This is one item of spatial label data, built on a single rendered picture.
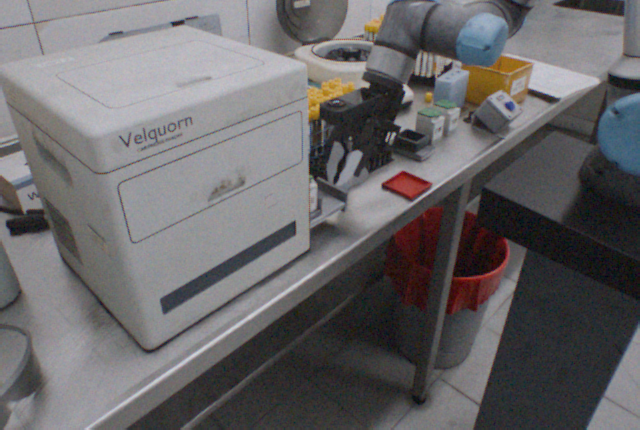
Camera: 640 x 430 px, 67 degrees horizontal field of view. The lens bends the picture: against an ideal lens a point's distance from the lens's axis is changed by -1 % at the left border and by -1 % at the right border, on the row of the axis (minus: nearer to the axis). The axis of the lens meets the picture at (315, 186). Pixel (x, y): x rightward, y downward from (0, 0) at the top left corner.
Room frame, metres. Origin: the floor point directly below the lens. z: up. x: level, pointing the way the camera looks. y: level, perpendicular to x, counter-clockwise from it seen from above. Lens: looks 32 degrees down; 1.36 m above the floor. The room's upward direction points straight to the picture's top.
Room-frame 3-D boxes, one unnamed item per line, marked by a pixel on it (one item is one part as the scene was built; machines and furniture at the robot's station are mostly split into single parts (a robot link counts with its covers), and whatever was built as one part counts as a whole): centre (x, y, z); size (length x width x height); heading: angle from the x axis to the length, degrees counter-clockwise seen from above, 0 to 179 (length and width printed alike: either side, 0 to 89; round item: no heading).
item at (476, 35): (0.76, -0.24, 1.16); 0.11 x 0.11 x 0.08; 51
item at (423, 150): (0.92, -0.20, 0.89); 0.09 x 0.05 x 0.04; 48
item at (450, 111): (1.02, -0.29, 0.91); 0.05 x 0.04 x 0.07; 46
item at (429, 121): (0.97, -0.25, 0.91); 0.05 x 0.04 x 0.07; 46
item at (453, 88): (1.11, -0.32, 0.92); 0.10 x 0.07 x 0.10; 142
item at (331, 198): (0.62, 0.04, 0.92); 0.21 x 0.07 x 0.05; 136
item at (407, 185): (0.78, -0.17, 0.88); 0.07 x 0.07 x 0.01; 46
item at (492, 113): (1.04, -0.40, 0.92); 0.13 x 0.07 x 0.08; 46
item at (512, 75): (1.21, -0.46, 0.92); 0.13 x 0.13 x 0.10; 43
